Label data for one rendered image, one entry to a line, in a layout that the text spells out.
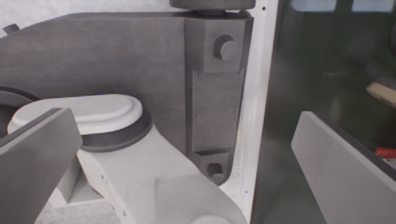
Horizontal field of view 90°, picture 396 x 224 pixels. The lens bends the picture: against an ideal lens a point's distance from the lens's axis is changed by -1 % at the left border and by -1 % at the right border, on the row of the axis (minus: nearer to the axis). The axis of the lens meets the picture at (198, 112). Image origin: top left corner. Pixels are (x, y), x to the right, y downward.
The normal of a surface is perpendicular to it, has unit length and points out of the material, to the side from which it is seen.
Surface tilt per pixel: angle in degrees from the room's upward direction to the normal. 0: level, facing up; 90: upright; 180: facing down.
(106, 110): 90
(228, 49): 0
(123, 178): 90
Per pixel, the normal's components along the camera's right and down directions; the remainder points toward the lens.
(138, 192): 0.01, -0.85
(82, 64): 0.19, 0.51
